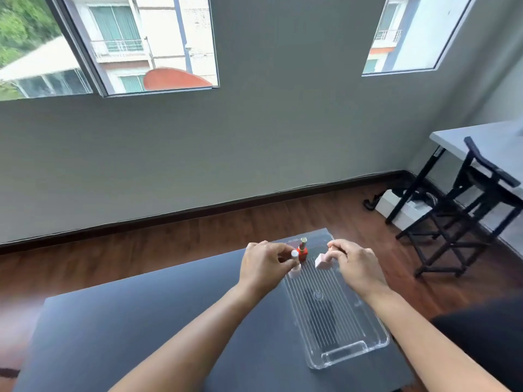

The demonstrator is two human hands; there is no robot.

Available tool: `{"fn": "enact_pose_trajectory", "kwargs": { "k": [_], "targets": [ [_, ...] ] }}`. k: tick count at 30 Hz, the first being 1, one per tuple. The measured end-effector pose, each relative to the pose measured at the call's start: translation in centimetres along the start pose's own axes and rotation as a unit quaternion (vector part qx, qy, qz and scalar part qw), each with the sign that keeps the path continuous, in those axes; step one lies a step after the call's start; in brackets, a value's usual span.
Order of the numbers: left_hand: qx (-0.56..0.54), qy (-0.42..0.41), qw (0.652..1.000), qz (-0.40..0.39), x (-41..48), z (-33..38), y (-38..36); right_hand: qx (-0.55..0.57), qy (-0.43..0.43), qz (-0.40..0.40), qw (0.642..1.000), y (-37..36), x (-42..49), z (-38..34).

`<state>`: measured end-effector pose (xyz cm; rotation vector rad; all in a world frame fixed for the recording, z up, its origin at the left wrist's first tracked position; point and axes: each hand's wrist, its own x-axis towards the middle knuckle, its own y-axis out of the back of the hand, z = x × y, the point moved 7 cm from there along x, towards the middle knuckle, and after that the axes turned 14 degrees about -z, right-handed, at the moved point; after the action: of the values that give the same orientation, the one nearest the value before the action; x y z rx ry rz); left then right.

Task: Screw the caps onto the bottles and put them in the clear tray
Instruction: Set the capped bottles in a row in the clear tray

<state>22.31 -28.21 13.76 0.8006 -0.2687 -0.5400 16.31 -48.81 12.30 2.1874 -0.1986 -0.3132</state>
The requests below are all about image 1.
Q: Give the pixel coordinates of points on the person's left hand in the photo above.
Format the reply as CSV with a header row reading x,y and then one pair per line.
x,y
259,267

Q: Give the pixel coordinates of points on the person's right hand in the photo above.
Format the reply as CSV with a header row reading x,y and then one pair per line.
x,y
359,269

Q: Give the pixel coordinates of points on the person's left thumb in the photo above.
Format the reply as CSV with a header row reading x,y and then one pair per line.
x,y
287,265

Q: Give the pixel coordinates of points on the person's right thumb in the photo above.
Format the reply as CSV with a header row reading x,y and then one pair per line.
x,y
336,257

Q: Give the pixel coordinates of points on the white pink nail polish bottle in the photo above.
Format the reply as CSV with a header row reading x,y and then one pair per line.
x,y
295,268

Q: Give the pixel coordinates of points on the pink square nail polish bottle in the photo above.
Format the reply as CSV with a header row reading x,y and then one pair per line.
x,y
322,262

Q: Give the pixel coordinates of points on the person's left forearm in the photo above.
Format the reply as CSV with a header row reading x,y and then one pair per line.
x,y
192,342

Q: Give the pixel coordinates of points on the person's right forearm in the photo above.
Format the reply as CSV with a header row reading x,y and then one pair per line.
x,y
425,347

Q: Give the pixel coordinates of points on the red nail polish bottle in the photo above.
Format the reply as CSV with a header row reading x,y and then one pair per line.
x,y
302,253

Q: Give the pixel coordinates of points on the clear plastic ribbed tray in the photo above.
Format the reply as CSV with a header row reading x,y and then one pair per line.
x,y
331,318

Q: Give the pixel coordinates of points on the white box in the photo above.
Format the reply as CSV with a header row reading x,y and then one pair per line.
x,y
402,210

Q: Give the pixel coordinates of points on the black baseboard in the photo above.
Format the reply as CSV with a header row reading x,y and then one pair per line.
x,y
204,214

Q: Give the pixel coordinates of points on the black folding stand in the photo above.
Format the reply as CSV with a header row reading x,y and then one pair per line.
x,y
461,224

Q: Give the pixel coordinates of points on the person's black trouser leg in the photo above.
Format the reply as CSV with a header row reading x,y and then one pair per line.
x,y
486,342

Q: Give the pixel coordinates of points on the white table with black legs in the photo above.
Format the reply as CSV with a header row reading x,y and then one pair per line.
x,y
486,146

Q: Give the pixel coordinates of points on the small window with grey frame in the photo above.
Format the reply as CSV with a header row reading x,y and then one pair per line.
x,y
412,32

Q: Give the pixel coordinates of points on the large window with grey frame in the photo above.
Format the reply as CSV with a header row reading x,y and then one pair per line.
x,y
122,40

